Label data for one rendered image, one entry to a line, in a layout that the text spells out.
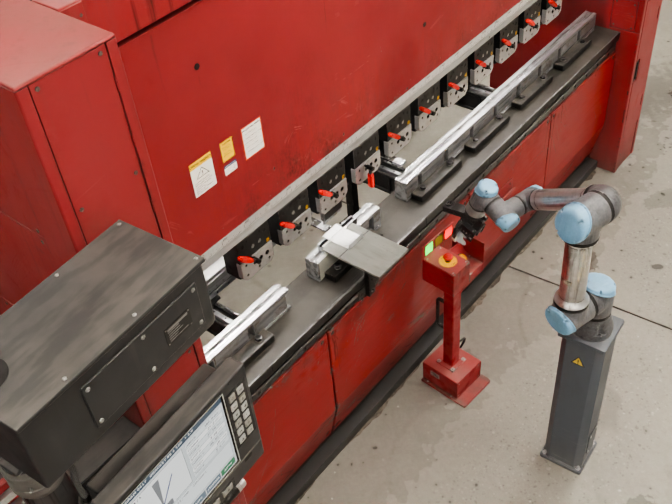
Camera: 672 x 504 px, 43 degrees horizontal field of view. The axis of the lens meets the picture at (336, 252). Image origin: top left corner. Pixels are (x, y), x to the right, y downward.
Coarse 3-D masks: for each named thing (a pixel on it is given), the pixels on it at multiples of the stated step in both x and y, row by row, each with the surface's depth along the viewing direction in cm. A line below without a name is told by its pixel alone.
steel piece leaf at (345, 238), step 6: (342, 228) 320; (336, 234) 317; (342, 234) 317; (348, 234) 317; (354, 234) 317; (330, 240) 315; (336, 240) 315; (342, 240) 315; (348, 240) 314; (354, 240) 311; (342, 246) 312; (348, 246) 312
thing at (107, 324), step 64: (128, 256) 174; (192, 256) 173; (0, 320) 164; (64, 320) 162; (128, 320) 161; (192, 320) 177; (0, 384) 151; (64, 384) 151; (128, 384) 166; (0, 448) 159; (64, 448) 157
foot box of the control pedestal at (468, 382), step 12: (432, 360) 382; (468, 360) 381; (432, 372) 381; (444, 372) 377; (456, 372) 376; (468, 372) 376; (432, 384) 386; (444, 384) 380; (456, 384) 372; (468, 384) 382; (480, 384) 384; (456, 396) 378; (468, 396) 380
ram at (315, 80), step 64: (256, 0) 231; (320, 0) 253; (384, 0) 278; (448, 0) 310; (512, 0) 351; (128, 64) 205; (192, 64) 221; (256, 64) 241; (320, 64) 265; (384, 64) 293; (192, 128) 231; (320, 128) 278; (192, 192) 241; (256, 192) 264
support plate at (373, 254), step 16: (352, 224) 321; (368, 240) 314; (384, 240) 313; (336, 256) 309; (352, 256) 308; (368, 256) 307; (384, 256) 307; (400, 256) 306; (368, 272) 302; (384, 272) 301
